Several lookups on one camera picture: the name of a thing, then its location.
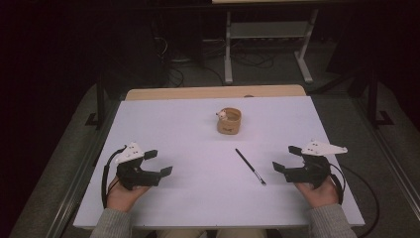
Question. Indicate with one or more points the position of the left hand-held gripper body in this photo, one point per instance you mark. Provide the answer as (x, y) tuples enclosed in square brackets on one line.
[(132, 175)]

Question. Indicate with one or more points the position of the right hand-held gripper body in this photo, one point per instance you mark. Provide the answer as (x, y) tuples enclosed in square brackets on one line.
[(310, 170)]

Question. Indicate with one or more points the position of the person's left hand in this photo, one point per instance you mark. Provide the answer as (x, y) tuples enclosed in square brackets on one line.
[(123, 198)]

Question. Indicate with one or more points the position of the person's right hand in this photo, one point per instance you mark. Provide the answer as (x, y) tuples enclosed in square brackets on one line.
[(318, 196)]

